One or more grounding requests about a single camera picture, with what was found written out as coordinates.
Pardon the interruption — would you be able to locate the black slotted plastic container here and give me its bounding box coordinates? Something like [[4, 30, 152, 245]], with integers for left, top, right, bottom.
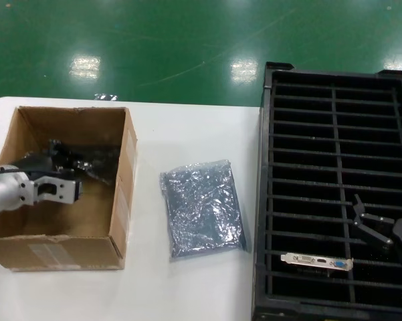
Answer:
[[254, 61, 402, 321]]

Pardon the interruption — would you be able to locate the left wrist silver black box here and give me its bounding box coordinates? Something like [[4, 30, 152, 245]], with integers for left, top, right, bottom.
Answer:
[[57, 179, 85, 205]]

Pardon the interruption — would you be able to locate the graphics card with metal bracket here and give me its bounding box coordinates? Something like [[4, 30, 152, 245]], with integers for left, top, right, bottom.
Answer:
[[280, 253, 355, 274]]

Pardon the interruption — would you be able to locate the brown cardboard box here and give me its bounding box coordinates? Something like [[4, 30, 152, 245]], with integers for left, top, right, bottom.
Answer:
[[0, 106, 138, 272]]

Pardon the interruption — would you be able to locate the antistatic bag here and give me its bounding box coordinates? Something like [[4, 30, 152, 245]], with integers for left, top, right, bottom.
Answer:
[[159, 158, 252, 263], [23, 143, 121, 187]]

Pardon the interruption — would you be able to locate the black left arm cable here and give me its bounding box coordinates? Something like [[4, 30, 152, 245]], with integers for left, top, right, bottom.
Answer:
[[0, 167, 74, 178]]

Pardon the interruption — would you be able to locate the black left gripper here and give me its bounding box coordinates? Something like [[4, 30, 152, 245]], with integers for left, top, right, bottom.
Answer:
[[11, 138, 76, 181]]

